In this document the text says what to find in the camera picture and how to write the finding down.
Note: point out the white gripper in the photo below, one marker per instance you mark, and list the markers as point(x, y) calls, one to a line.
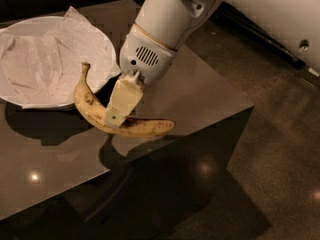
point(145, 58)

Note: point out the yellow spotted banana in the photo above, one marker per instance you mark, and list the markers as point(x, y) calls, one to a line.
point(95, 113)

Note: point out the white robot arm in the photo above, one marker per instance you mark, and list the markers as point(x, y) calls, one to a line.
point(162, 26)

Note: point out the white bowl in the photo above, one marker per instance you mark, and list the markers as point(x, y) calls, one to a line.
point(20, 27)

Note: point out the white paper liner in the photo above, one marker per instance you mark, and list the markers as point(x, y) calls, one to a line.
point(50, 60)

